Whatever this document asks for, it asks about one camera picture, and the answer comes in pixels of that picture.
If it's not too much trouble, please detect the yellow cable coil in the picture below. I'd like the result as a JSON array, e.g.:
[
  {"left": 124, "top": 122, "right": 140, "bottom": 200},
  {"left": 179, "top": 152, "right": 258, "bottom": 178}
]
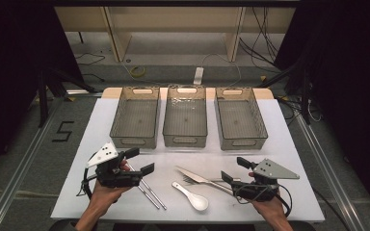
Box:
[{"left": 129, "top": 64, "right": 147, "bottom": 79}]

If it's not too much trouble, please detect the left hand-held gripper black cable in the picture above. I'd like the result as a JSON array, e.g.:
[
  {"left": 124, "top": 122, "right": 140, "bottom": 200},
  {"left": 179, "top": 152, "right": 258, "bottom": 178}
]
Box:
[{"left": 76, "top": 167, "right": 98, "bottom": 199}]

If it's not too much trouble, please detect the metal chopstick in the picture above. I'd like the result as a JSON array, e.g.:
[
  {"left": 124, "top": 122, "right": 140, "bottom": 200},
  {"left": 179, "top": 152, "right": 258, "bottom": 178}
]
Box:
[
  {"left": 137, "top": 185, "right": 161, "bottom": 210},
  {"left": 126, "top": 163, "right": 168, "bottom": 211}
]

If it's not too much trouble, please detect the white table sheet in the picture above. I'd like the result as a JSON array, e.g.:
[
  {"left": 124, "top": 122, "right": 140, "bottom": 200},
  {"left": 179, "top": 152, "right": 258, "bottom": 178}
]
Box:
[{"left": 50, "top": 97, "right": 326, "bottom": 223}]

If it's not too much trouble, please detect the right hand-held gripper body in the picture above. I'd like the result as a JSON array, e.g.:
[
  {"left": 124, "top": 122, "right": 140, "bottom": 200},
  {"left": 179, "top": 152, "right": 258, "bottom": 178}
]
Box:
[{"left": 232, "top": 158, "right": 301, "bottom": 202}]

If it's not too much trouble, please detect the person's right hand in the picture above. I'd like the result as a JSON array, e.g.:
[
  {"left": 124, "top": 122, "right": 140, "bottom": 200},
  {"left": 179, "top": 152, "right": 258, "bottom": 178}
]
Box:
[{"left": 251, "top": 192, "right": 290, "bottom": 222}]

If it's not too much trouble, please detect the black metal stand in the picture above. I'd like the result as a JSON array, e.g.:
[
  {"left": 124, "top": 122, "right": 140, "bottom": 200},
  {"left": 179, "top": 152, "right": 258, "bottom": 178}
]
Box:
[
  {"left": 259, "top": 60, "right": 313, "bottom": 126},
  {"left": 37, "top": 66, "right": 98, "bottom": 128}
]

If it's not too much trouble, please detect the person's left hand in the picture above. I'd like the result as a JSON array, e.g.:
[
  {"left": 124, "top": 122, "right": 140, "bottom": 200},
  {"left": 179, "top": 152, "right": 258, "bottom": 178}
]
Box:
[{"left": 91, "top": 160, "right": 134, "bottom": 206}]

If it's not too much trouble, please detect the white power strip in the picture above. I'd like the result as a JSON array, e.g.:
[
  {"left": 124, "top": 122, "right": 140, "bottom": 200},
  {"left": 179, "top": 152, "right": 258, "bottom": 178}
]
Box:
[{"left": 193, "top": 66, "right": 204, "bottom": 86}]

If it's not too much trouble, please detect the white ceramic spoon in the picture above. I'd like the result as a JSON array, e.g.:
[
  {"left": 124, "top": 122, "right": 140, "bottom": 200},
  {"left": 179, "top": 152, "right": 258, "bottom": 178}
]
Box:
[{"left": 172, "top": 181, "right": 210, "bottom": 212}]

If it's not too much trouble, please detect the white floor cable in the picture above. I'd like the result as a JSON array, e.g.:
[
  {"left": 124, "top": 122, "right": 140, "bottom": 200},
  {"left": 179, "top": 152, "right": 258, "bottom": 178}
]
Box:
[{"left": 200, "top": 52, "right": 243, "bottom": 88}]

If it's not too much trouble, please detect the aluminium floor rail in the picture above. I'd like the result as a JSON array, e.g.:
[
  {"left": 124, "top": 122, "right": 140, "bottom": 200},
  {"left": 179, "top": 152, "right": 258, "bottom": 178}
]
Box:
[
  {"left": 293, "top": 112, "right": 367, "bottom": 231},
  {"left": 0, "top": 95, "right": 66, "bottom": 231}
]

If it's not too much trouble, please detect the thin black floor cable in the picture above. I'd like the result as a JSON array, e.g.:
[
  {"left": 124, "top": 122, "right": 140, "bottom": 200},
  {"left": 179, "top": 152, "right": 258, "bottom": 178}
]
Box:
[{"left": 74, "top": 52, "right": 106, "bottom": 67}]

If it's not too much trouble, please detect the light wooden furniture frame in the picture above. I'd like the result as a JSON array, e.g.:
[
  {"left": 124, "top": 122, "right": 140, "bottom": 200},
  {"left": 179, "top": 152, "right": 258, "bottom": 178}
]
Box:
[{"left": 54, "top": 6, "right": 297, "bottom": 64}]

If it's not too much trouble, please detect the bundle of black cables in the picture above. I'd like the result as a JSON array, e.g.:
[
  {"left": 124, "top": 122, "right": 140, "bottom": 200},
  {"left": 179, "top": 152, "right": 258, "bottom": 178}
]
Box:
[{"left": 238, "top": 6, "right": 281, "bottom": 66}]

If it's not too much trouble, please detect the grey transparent plastic bin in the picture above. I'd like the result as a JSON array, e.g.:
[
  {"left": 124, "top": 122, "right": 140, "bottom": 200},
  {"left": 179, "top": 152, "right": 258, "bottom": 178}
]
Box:
[
  {"left": 109, "top": 86, "right": 161, "bottom": 150},
  {"left": 214, "top": 86, "right": 269, "bottom": 151},
  {"left": 162, "top": 85, "right": 208, "bottom": 148}
]

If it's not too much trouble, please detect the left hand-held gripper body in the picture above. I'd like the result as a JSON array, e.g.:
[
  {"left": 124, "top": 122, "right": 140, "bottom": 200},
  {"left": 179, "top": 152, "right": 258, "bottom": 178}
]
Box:
[{"left": 86, "top": 141, "right": 143, "bottom": 189}]

